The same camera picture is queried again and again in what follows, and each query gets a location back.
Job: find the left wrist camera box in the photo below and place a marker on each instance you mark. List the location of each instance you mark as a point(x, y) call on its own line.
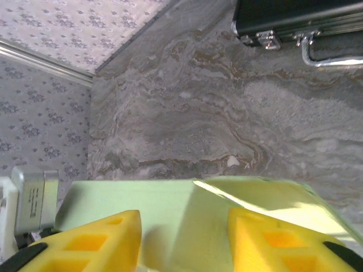
point(31, 198)

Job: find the black case with metal trim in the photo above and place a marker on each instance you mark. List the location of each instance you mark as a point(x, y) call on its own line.
point(297, 14)

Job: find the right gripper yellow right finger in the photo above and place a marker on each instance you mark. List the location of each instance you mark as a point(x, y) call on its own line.
point(278, 249)

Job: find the aluminium frame post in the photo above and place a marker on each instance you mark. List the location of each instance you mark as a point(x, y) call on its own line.
point(42, 61)

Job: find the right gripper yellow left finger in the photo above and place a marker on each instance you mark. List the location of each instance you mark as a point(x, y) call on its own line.
point(93, 249)

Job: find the light green paper box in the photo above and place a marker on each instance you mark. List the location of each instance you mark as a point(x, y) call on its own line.
point(170, 204)

